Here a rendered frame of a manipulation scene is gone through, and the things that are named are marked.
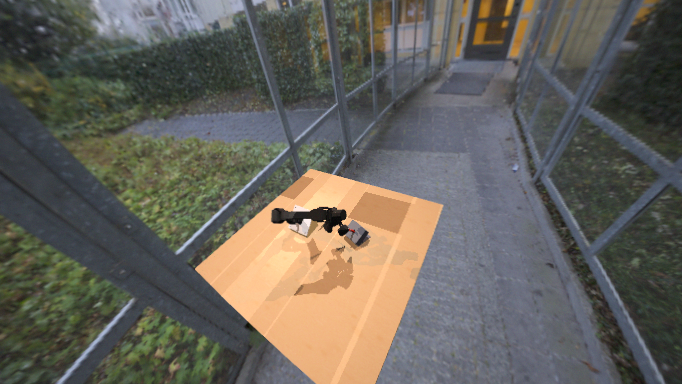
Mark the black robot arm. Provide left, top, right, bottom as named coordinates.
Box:
left=271, top=206, right=347, bottom=233

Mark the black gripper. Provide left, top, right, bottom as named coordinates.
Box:
left=329, top=207, right=349, bottom=237

